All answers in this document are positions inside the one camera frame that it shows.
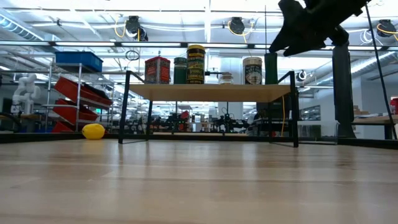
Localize black ceiling cable reel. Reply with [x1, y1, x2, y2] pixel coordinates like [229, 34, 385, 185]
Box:
[376, 19, 397, 38]
[229, 16, 246, 35]
[125, 15, 149, 42]

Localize oregano glass jar green lid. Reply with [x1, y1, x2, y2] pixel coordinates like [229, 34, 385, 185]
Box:
[173, 57, 188, 85]

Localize smoked paprika tin red lid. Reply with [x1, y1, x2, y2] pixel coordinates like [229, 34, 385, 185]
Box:
[144, 56, 172, 85]

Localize wooden workbench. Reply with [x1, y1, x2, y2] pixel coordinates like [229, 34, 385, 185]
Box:
[352, 114, 398, 140]

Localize black upright post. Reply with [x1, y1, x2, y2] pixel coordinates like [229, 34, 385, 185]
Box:
[331, 40, 357, 139]

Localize blue plastic bin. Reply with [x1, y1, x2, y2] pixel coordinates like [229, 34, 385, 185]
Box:
[55, 51, 104, 73]

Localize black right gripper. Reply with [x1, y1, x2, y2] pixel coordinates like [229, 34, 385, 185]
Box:
[269, 0, 373, 57]

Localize hanging black cable loop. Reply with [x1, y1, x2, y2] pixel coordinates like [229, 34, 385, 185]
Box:
[125, 49, 140, 62]

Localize yellow lemon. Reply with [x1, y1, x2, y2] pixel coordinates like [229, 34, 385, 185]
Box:
[81, 123, 106, 141]

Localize red plastic bin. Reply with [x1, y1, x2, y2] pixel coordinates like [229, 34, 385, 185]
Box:
[51, 121, 75, 134]
[52, 98, 100, 125]
[53, 76, 113, 109]

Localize yellow hanging cable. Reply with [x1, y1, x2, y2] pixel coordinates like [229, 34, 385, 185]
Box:
[280, 95, 286, 137]

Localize crunchy onion jar yellow lid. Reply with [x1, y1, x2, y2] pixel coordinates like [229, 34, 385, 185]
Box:
[186, 44, 206, 85]

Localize furikake seasoning jar beige lid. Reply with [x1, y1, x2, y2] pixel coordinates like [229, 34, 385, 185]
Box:
[242, 56, 263, 85]

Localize dark monitor screen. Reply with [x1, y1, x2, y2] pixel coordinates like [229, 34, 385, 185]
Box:
[300, 105, 322, 121]

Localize green black pepper tin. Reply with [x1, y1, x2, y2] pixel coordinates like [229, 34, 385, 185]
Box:
[264, 52, 279, 85]

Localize small glass jar cork lid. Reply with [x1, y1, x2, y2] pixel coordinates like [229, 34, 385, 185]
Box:
[219, 72, 234, 85]

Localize black table frame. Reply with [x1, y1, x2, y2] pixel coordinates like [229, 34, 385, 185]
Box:
[0, 131, 398, 150]

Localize thin black slanted rod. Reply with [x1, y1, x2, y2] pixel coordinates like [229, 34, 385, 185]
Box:
[364, 2, 398, 140]

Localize wooden shelf black metal legs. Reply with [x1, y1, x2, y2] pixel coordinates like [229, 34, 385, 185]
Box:
[118, 70, 300, 149]

